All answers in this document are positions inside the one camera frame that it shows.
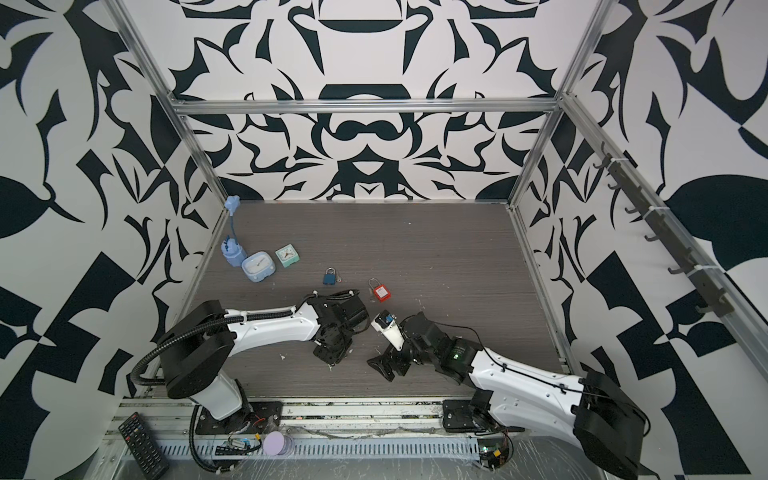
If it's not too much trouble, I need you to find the light blue alarm clock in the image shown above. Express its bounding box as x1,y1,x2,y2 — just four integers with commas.
241,251,276,283

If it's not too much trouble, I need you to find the red padlock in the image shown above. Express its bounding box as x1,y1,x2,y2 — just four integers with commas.
368,277,391,302

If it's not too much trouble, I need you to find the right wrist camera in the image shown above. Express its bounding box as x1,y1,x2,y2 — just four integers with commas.
371,310,405,351

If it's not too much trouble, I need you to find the white cable duct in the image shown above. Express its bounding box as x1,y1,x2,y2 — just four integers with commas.
195,437,481,461

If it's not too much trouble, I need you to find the black hook rack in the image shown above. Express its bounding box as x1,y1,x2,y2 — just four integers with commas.
595,153,736,318

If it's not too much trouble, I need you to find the mint green alarm clock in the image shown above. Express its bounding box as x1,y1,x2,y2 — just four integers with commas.
275,244,300,268

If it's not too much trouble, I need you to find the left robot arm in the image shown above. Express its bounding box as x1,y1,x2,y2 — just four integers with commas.
130,289,370,433

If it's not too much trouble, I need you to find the black remote control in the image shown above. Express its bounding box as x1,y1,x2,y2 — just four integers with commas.
118,412,170,480

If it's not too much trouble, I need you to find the purple round lid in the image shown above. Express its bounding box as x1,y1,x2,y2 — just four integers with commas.
262,431,294,456

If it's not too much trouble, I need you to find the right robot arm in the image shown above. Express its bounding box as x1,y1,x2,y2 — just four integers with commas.
368,325,648,479

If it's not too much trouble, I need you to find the blue padlock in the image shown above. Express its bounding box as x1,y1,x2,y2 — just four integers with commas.
322,267,340,286

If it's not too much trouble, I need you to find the green circuit board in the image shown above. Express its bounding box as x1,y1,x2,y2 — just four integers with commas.
477,438,514,471

